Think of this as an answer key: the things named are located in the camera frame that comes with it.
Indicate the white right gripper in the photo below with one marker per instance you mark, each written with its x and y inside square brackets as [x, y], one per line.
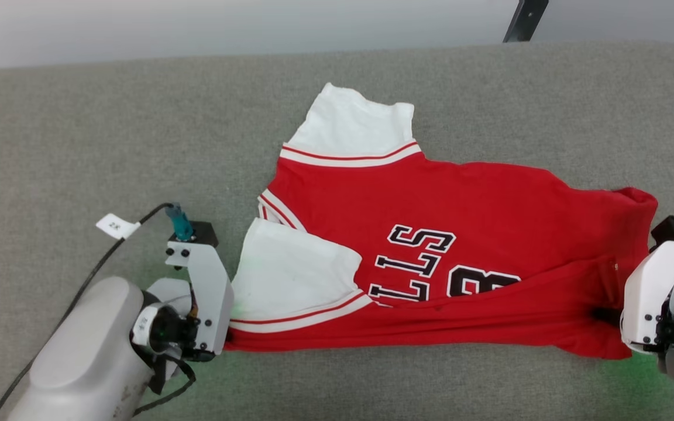
[644, 292]

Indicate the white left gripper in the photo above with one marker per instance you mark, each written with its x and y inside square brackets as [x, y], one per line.
[211, 292]

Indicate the red white jersey shirt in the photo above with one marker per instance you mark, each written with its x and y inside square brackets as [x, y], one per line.
[489, 204]

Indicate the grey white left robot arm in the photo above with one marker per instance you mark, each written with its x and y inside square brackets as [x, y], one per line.
[79, 362]

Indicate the grey fabric sofa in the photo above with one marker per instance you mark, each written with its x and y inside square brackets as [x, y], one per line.
[79, 128]

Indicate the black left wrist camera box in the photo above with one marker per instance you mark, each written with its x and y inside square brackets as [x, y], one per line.
[203, 234]

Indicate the teal left camera connector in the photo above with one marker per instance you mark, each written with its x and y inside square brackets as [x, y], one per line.
[182, 225]

